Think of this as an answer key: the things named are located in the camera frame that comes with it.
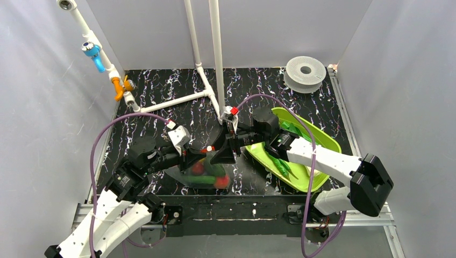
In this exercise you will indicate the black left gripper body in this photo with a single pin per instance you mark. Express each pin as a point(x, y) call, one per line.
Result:
point(183, 158)

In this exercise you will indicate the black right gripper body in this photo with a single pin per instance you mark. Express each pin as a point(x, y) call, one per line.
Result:
point(235, 143)

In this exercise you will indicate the green toy pepper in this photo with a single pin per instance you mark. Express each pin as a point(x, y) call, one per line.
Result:
point(216, 170)

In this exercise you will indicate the clear zip bag orange zipper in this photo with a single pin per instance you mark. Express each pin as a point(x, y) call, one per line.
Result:
point(176, 174)

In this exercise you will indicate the green toy cucumber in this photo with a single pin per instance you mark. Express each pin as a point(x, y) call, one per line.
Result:
point(201, 179)

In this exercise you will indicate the red toy strawberry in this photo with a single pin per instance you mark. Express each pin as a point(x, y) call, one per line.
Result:
point(222, 182)

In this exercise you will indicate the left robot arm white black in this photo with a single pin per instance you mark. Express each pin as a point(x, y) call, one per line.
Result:
point(120, 210)

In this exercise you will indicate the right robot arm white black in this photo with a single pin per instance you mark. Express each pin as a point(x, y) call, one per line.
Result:
point(367, 184)

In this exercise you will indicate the toy bok choy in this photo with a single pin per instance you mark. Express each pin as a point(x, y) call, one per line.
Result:
point(292, 128)

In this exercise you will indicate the thin green toy chili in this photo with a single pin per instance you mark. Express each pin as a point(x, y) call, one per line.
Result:
point(283, 168)

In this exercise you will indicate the lime green tray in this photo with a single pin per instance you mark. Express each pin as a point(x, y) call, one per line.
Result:
point(300, 154)

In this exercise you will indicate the white filament spool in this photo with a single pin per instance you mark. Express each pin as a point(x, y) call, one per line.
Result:
point(304, 74)

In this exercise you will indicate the orange valve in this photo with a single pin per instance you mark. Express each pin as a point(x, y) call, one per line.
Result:
point(120, 89)

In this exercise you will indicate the blue valve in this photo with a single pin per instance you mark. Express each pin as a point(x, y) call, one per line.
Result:
point(93, 51)

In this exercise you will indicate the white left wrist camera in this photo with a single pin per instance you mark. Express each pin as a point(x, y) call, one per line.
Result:
point(178, 135)

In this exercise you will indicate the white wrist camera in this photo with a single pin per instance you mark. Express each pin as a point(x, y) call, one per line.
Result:
point(178, 135)
point(230, 117)

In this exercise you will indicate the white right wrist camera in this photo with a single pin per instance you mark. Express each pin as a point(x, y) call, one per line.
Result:
point(230, 117)

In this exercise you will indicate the aluminium rail frame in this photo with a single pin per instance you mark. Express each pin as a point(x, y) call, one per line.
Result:
point(120, 209)

